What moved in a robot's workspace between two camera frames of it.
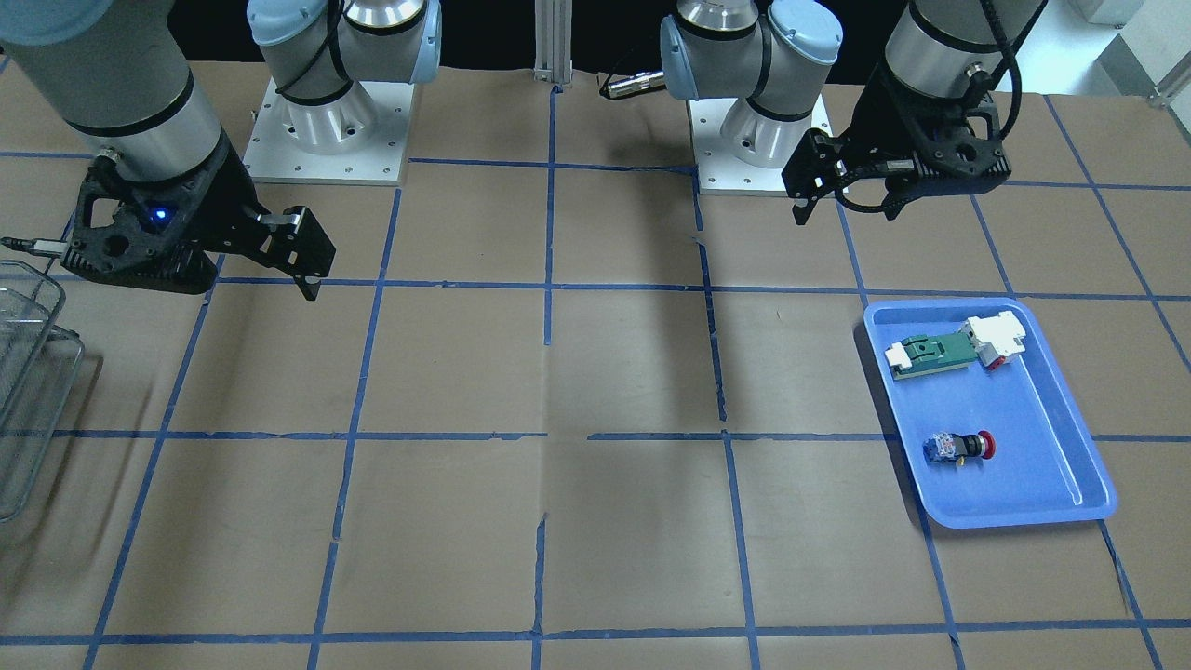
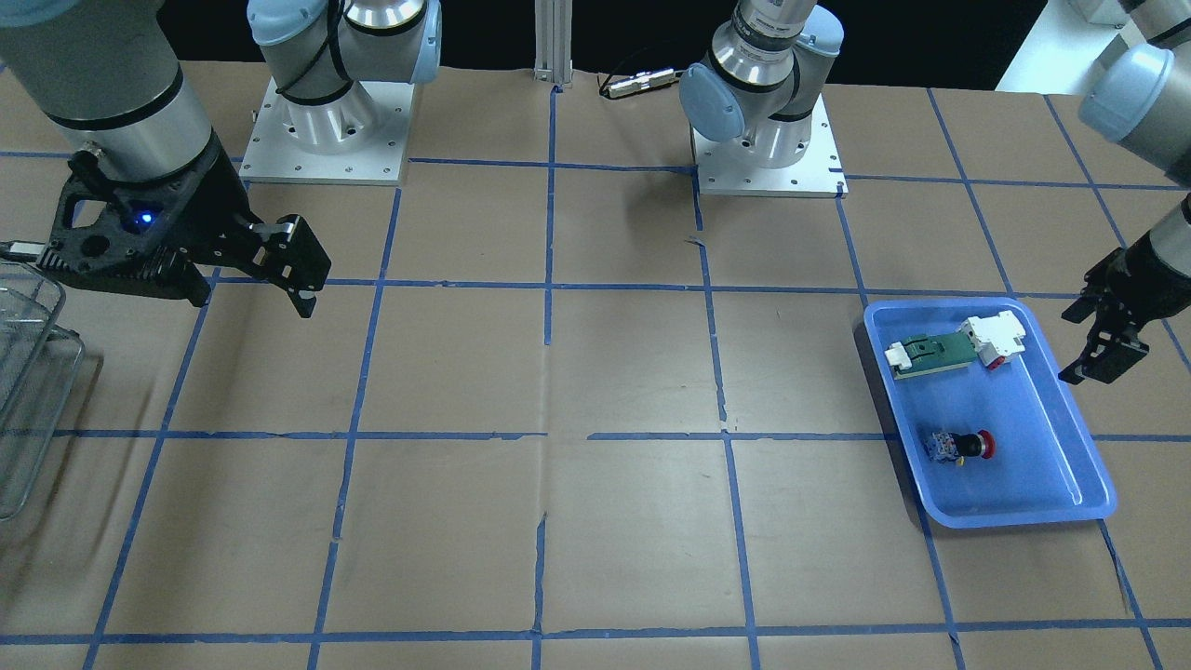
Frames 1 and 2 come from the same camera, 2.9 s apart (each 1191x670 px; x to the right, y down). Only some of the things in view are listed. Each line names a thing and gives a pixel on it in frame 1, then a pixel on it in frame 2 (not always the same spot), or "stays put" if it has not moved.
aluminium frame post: (553, 41) stays put
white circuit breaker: (998, 339) stays put
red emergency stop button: (944, 447) stays put
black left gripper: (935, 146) → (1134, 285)
